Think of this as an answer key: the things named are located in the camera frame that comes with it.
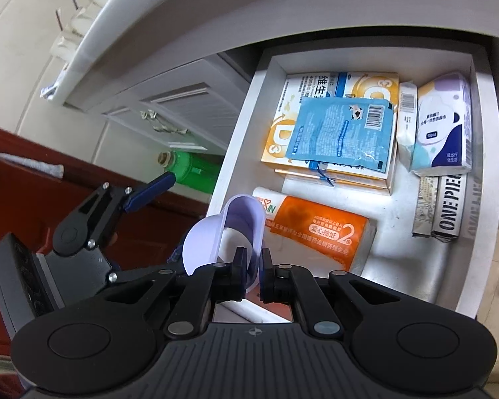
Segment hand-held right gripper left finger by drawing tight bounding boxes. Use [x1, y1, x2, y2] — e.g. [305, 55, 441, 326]
[95, 247, 250, 338]

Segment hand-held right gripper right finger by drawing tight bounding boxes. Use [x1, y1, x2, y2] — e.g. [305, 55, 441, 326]
[258, 247, 400, 338]

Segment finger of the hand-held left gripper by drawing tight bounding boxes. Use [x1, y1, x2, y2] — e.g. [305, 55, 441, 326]
[106, 245, 188, 287]
[64, 172, 178, 251]

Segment translucent lilac plastic cup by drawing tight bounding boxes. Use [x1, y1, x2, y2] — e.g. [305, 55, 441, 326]
[182, 194, 266, 292]

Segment large grey drawer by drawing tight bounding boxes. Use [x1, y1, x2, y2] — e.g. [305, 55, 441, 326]
[206, 42, 499, 325]

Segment green plastic bottle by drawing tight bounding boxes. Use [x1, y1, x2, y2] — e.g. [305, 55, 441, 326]
[157, 151, 225, 195]

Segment orange white tissue pack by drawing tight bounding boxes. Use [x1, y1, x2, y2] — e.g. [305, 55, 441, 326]
[251, 186, 377, 275]

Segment red brown wooden door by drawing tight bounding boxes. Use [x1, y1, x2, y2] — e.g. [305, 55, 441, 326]
[0, 120, 217, 383]

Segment narrow grey cabinet door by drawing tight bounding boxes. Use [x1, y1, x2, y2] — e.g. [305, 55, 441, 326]
[67, 79, 152, 130]

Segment wide grey cabinet door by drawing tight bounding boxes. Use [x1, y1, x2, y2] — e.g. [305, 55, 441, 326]
[139, 56, 250, 154]

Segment blue plastic tie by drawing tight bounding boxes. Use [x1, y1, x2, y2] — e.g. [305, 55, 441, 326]
[314, 162, 337, 186]

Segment white cloth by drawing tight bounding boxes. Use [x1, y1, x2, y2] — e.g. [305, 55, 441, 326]
[0, 152, 65, 179]

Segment orange white vitamin box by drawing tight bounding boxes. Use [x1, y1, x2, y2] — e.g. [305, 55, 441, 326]
[261, 70, 400, 171]
[274, 162, 396, 197]

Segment grey vanity cabinet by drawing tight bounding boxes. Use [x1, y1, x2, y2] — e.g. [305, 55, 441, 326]
[64, 33, 499, 204]

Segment blue foil sachet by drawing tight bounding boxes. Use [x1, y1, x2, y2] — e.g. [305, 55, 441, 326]
[285, 96, 394, 175]

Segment grey sketch print packet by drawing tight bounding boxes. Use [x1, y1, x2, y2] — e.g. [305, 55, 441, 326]
[412, 175, 441, 237]

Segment black white lettered packet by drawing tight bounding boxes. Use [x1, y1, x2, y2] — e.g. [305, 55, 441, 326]
[430, 172, 468, 242]

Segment white purple wipes pack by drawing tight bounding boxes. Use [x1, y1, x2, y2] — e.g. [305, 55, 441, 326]
[412, 72, 472, 175]

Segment white washbasin countertop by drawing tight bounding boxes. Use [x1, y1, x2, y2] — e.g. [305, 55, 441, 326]
[42, 0, 499, 100]

